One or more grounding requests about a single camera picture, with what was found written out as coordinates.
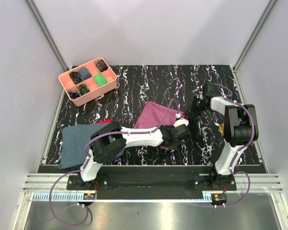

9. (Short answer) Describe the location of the green rolled cloth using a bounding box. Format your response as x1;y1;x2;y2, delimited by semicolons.
94;73;108;87

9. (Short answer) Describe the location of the dark patterned rolled cloth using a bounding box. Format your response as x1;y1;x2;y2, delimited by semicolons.
96;59;108;72

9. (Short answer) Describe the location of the black patterned rolled cloth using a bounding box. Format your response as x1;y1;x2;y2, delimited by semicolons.
70;71;81;84

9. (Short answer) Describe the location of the pink divided organizer tray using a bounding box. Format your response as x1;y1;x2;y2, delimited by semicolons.
58;57;117;106

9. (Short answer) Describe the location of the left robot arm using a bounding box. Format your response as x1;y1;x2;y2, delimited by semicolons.
77;119;191;190

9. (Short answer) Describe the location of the grey-blue folded cloth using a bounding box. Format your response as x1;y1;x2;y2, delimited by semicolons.
58;124;108;169

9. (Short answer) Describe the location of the purple satin napkin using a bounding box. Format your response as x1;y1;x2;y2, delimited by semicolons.
127;101;191;150

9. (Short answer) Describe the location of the blue-black patterned rolled cloth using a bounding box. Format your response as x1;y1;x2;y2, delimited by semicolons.
68;91;82;100

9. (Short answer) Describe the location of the blue rolled cloth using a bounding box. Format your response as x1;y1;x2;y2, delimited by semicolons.
78;67;92;80

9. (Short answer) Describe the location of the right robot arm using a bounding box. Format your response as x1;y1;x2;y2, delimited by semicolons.
185;83;259;190

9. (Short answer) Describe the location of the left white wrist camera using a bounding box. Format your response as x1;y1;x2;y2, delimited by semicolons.
174;113;189;127

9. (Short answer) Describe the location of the yellow-black patterned rolled cloth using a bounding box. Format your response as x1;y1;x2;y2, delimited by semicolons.
78;84;90;95

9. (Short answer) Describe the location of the red folded cloth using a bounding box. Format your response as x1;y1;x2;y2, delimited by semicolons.
96;119;113;124

